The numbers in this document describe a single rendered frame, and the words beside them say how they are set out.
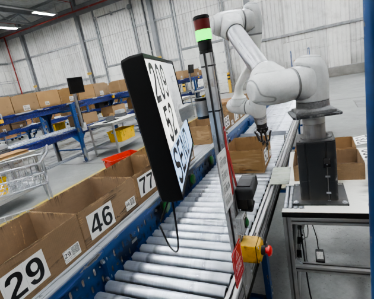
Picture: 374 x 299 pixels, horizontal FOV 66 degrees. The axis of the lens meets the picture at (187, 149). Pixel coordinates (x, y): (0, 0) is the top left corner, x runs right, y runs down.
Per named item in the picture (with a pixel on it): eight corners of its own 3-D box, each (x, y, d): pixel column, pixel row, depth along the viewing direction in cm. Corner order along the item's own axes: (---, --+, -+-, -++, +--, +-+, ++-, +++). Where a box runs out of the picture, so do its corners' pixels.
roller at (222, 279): (237, 273, 111) (237, 286, 110) (127, 258, 134) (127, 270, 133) (233, 276, 107) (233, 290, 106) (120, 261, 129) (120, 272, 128)
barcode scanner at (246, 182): (260, 194, 114) (257, 171, 110) (255, 213, 104) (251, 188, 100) (244, 194, 117) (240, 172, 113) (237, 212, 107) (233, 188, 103)
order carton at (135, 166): (139, 206, 152) (132, 177, 148) (97, 205, 165) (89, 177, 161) (172, 178, 186) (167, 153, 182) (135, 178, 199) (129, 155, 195)
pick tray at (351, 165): (365, 179, 164) (365, 162, 161) (294, 181, 179) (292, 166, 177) (358, 162, 189) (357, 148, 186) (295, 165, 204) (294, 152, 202)
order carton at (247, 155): (265, 172, 201) (262, 149, 197) (224, 174, 214) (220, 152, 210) (272, 155, 236) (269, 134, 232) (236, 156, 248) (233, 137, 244)
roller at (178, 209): (260, 220, 152) (259, 211, 151) (173, 216, 174) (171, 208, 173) (262, 215, 156) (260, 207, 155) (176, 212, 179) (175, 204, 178)
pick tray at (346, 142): (357, 161, 190) (357, 147, 188) (295, 164, 207) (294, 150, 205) (352, 149, 215) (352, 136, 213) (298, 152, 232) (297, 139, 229)
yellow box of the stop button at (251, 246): (265, 265, 102) (262, 247, 101) (241, 262, 106) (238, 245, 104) (271, 241, 115) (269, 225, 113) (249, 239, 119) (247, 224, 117)
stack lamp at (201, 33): (209, 38, 88) (205, 16, 86) (194, 41, 90) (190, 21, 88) (214, 38, 92) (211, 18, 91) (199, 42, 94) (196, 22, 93)
